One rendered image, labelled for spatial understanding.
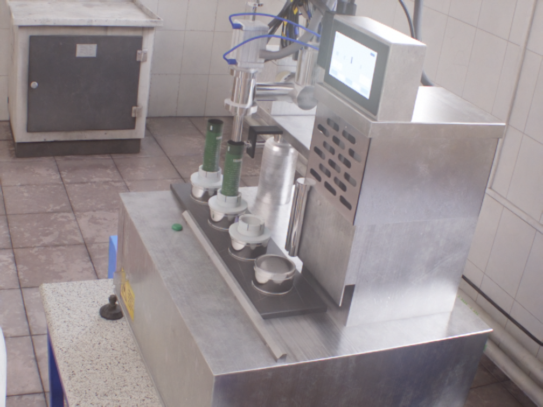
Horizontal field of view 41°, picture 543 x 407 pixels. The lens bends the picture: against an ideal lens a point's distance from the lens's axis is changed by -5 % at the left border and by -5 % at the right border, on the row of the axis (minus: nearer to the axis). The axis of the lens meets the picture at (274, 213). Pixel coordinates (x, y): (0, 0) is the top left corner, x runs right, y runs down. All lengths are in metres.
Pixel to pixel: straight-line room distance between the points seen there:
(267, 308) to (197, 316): 0.11
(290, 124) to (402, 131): 0.38
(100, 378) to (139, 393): 0.08
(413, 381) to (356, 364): 0.13
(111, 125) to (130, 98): 0.19
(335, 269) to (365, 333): 0.11
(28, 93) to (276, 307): 3.16
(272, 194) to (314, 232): 0.34
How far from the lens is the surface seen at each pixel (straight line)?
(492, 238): 3.02
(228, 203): 1.35
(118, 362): 1.48
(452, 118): 1.10
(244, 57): 1.25
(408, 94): 1.02
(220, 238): 1.33
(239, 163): 1.33
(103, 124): 4.30
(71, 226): 3.58
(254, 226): 1.25
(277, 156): 1.48
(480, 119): 1.14
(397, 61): 1.00
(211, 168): 1.44
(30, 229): 3.56
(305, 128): 1.37
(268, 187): 1.51
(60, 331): 1.56
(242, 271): 1.24
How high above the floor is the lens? 1.65
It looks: 25 degrees down
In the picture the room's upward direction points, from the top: 9 degrees clockwise
